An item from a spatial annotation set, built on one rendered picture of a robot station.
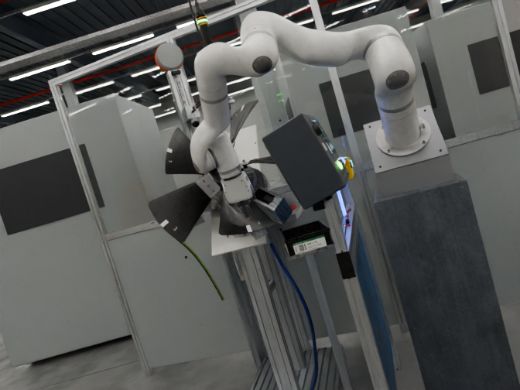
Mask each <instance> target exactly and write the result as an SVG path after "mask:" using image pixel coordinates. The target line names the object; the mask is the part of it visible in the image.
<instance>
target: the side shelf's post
mask: <svg viewBox="0 0 520 390"><path fill-rule="evenodd" d="M267 231H268V234H269V238H270V241H271V243H273V245H274V247H275V249H276V251H277V253H278V255H279V257H280V258H281V260H282V263H283V265H284V266H285V267H286V269H287V271H288V268H287V265H286V260H285V258H284V254H283V252H282V247H281V245H280V241H279V237H278V234H277V231H276V229H275V225H274V226H272V227H269V228H267ZM275 259H276V262H277V265H278V267H279V272H280V275H281V278H282V282H283V285H284V288H285V291H286V295H287V299H288V301H289V306H290V309H291V311H292V316H293V319H294V322H295V325H296V329H297V332H298V335H299V339H300V343H301V345H302V348H303V351H309V350H312V349H311V346H310V342H309V338H308V336H307V333H306V328H305V326H304V322H303V318H302V315H301V312H300V309H299V305H298V302H297V299H296V294H295V292H294V288H293V284H292V283H291V282H290V280H289V278H288V277H287V275H286V274H285V273H284V271H283V270H282V267H281V266H280V264H279V262H278V260H277V258H276V257H275Z"/></svg>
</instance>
